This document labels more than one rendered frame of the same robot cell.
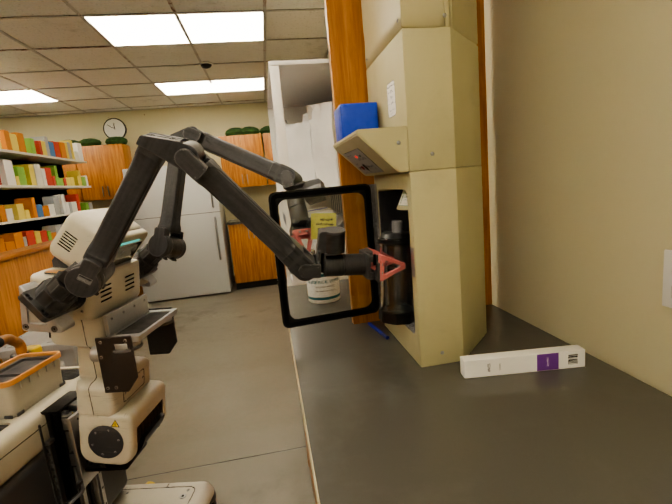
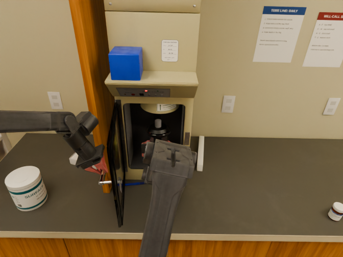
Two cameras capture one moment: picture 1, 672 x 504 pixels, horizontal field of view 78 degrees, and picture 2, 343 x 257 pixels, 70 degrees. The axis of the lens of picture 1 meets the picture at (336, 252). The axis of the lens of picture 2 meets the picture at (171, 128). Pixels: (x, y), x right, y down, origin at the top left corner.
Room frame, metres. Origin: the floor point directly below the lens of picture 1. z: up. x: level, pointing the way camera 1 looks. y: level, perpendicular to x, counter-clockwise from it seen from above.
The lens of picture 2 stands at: (0.90, 0.72, 1.82)
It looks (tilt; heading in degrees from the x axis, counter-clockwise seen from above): 33 degrees down; 278
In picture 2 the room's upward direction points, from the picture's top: 2 degrees clockwise
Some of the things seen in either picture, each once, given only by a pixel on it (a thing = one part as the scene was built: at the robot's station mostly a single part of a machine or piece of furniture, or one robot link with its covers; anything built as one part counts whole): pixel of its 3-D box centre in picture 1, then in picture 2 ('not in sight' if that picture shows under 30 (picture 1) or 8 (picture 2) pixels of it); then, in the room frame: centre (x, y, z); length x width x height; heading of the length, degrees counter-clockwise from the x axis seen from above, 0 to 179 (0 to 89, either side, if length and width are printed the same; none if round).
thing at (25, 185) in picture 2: not in sight; (27, 188); (1.62, 0.06, 1.02); 0.13 x 0.13 x 0.15
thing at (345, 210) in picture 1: (326, 255); (117, 163); (1.21, 0.03, 1.19); 0.30 x 0.01 x 0.40; 105
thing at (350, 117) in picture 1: (356, 123); (126, 62); (1.18, -0.09, 1.56); 0.10 x 0.10 x 0.09; 9
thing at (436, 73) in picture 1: (435, 201); (155, 100); (1.12, -0.28, 1.33); 0.32 x 0.25 x 0.77; 9
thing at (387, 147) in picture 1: (366, 156); (152, 88); (1.09, -0.10, 1.46); 0.32 x 0.11 x 0.10; 9
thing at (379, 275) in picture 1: (386, 265); not in sight; (1.05, -0.13, 1.18); 0.09 x 0.07 x 0.07; 99
